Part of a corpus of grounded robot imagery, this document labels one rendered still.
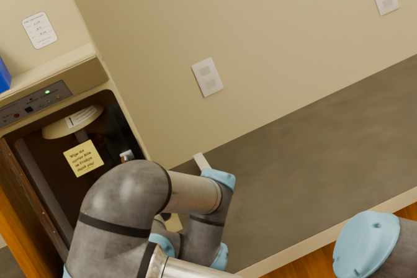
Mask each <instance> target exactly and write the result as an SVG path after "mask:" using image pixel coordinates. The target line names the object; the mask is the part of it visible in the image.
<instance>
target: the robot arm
mask: <svg viewBox="0 0 417 278"><path fill-rule="evenodd" d="M235 181H236V178H235V177H234V175H232V174H229V173H225V172H222V171H218V170H215V169H210V168H204V169H203V170H202V172H201V175H200V176H194V175H190V174H184V173H177V172H174V171H167V170H166V169H165V168H164V167H163V166H162V165H160V164H158V163H156V162H154V161H148V160H144V159H138V160H133V161H128V162H126V163H122V164H120V165H118V166H116V167H114V168H112V169H111V170H109V171H108V172H106V173H105V174H104V175H102V176H101V177H100V178H99V179H98V180H97V181H96V182H95V183H94V184H93V185H92V187H91V188H90V189H89V190H88V192H87V194H86V196H85V198H84V200H83V202H82V205H81V208H80V213H79V217H78V221H77V224H76V228H75V231H74V235H73V239H72V242H71V247H70V249H69V254H68V258H67V261H66V263H65V265H64V267H63V269H64V273H63V278H246V277H242V276H238V275H235V274H231V273H228V272H224V270H225V268H226V265H227V262H228V247H227V245H226V244H225V243H222V242H221V238H222V234H223V229H224V226H225V221H226V217H227V214H228V209H229V206H230V202H231V198H232V195H233V194H234V186H235ZM162 213H185V214H190V217H189V222H188V225H187V229H186V234H182V233H175V232H171V231H167V229H166V225H165V223H164V220H163V218H162V216H161V214H162ZM333 261H334V263H333V270H334V273H335V275H336V277H337V278H417V222H416V221H413V220H409V219H405V218H401V217H397V216H396V215H394V214H392V213H380V212H375V211H364V212H361V213H358V214H357V215H355V216H353V217H352V219H351V220H349V221H348V222H347V224H345V226H344V228H343V229H342V230H341V232H340V234H339V236H338V239H337V241H336V244H335V247H334V251H333Z"/></svg>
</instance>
